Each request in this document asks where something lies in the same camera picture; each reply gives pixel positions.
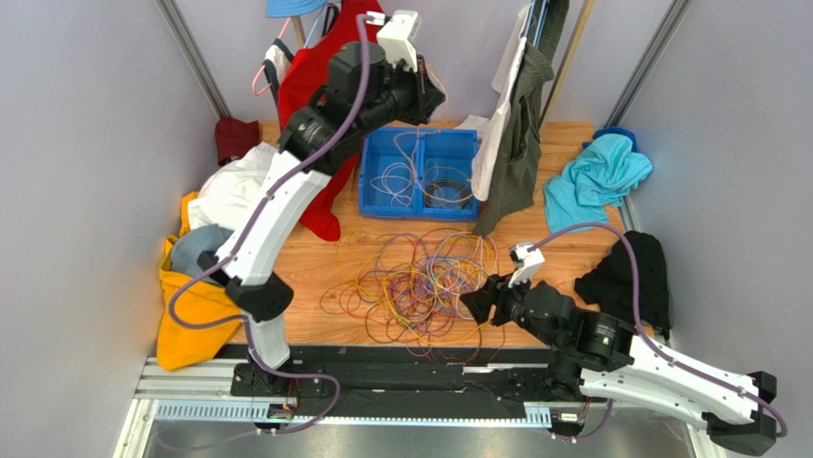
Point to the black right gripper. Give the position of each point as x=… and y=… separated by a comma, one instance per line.
x=505, y=299

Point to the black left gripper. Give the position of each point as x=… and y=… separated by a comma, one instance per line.
x=425, y=96

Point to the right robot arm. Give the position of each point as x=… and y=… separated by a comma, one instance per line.
x=596, y=355

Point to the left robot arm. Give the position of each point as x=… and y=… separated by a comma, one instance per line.
x=367, y=86

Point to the blue divided plastic bin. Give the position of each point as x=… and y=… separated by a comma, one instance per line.
x=418, y=173

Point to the olive green hanging garment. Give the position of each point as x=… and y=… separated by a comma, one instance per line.
x=514, y=178

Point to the red t-shirt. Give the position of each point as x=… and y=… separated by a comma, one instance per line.
x=307, y=73

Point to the pink hanger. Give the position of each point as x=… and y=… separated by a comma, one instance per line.
x=275, y=66

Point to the blue hat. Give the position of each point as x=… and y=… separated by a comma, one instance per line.
x=290, y=8

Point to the turquoise cloth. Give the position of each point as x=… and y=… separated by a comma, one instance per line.
x=602, y=175

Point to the dark red cloth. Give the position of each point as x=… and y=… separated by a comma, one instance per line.
x=235, y=138

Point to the wooden pole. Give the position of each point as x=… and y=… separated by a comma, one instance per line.
x=579, y=28

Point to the dark blue cloth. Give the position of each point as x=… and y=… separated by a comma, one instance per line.
x=613, y=130

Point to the white cloth with black trim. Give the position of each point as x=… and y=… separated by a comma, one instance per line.
x=228, y=196

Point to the grey-blue cloth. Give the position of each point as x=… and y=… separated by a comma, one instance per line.
x=186, y=251

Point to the yellow cloth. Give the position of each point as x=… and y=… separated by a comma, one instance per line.
x=178, y=346

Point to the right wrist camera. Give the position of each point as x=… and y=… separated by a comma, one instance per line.
x=527, y=260

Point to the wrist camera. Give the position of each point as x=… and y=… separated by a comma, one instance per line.
x=397, y=35
x=527, y=260

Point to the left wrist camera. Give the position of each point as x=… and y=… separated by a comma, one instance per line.
x=397, y=35

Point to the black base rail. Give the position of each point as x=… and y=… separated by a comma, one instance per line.
x=367, y=385

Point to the metal corner rail right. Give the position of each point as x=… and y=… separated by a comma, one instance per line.
x=658, y=43

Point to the metal corner rail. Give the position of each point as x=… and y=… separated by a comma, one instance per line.
x=188, y=45
x=658, y=43

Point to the metal corner rail left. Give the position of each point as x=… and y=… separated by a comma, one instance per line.
x=188, y=45

